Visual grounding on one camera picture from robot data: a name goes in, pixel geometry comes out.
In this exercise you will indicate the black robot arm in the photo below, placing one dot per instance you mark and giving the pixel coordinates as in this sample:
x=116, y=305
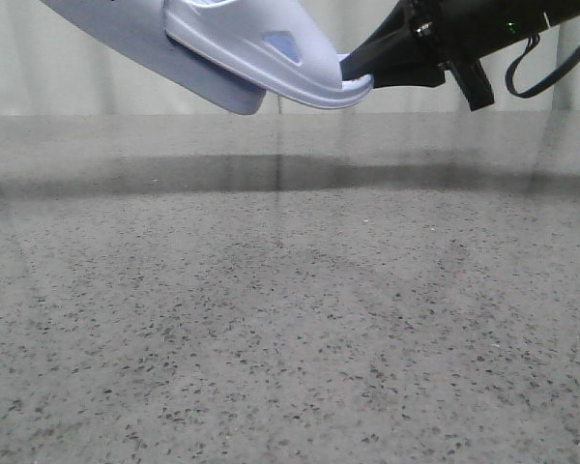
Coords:
x=570, y=9

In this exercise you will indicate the beige background curtain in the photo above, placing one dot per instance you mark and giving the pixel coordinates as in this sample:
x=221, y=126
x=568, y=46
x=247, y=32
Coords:
x=50, y=67

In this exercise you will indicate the light blue slipper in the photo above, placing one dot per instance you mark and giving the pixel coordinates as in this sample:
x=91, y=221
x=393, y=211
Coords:
x=135, y=29
x=273, y=44

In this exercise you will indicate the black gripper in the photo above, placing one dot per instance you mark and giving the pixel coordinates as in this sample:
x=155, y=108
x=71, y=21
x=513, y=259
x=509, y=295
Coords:
x=440, y=36

